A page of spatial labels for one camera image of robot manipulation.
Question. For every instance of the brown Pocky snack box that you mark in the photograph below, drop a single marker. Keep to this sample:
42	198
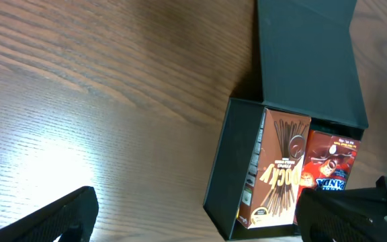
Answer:
272	183

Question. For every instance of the black gift box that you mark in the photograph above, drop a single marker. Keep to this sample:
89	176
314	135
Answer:
307	67

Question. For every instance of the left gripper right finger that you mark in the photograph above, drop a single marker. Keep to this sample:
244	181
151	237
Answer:
350	215

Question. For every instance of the red Hello Panda box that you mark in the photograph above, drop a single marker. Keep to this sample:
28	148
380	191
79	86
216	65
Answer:
328	161

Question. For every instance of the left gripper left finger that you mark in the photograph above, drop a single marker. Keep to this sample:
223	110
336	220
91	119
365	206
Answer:
70	218

